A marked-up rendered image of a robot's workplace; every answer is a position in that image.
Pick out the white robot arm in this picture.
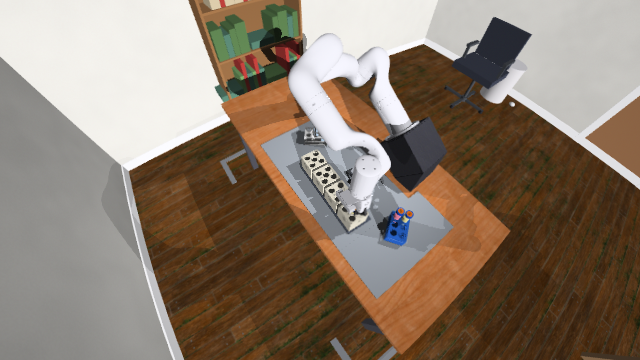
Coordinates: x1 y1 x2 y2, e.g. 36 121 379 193
288 33 419 213

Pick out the white tube rack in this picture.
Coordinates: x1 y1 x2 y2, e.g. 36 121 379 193
304 127 327 146

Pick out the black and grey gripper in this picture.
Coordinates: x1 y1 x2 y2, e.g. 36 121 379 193
354 196 371 216

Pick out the blue tube rack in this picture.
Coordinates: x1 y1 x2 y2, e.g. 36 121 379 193
384 211 410 246

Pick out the cream bucket adapter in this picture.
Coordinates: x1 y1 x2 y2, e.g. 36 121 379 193
312 164 340 195
337 205 368 231
301 149 327 180
324 180 348 213

